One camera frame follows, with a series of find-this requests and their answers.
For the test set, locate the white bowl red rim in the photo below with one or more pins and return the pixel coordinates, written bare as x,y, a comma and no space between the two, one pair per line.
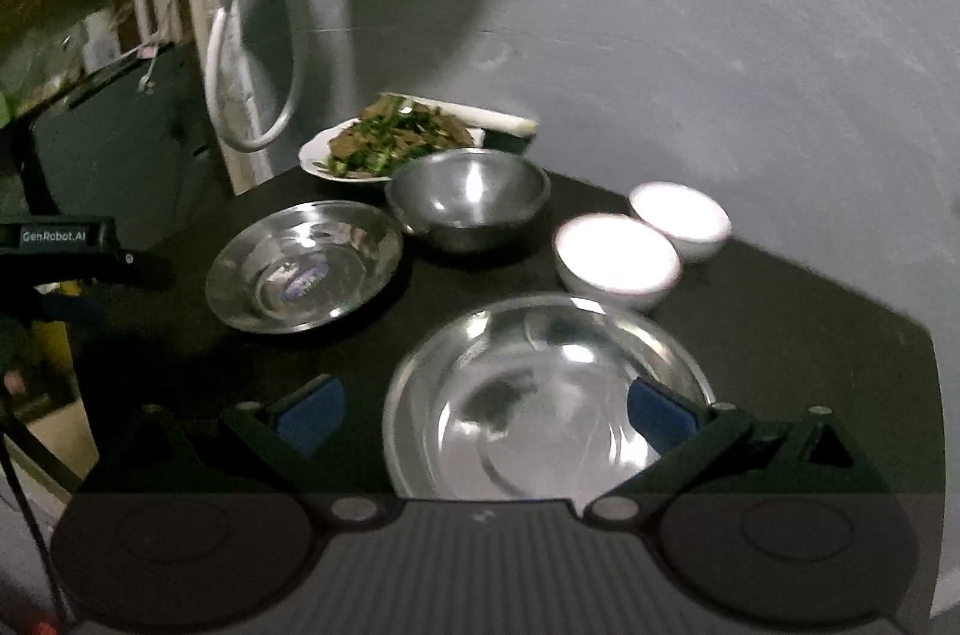
694,223
616,258

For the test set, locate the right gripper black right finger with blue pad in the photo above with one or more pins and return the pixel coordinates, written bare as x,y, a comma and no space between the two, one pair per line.
722,449

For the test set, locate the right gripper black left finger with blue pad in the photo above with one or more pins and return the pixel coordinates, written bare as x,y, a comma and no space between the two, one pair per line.
269,446

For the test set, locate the white leek stalk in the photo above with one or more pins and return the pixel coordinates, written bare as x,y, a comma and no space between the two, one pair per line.
485,119

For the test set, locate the large steel basin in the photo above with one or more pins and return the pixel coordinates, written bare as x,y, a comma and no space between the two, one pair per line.
525,399

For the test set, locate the shallow steel plate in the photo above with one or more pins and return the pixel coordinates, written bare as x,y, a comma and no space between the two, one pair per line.
303,267

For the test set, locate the white plate of stir-fry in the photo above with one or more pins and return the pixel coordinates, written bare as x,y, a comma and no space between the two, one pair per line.
393,131

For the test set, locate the deep steel bowl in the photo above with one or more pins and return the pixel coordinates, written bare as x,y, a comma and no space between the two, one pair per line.
468,199

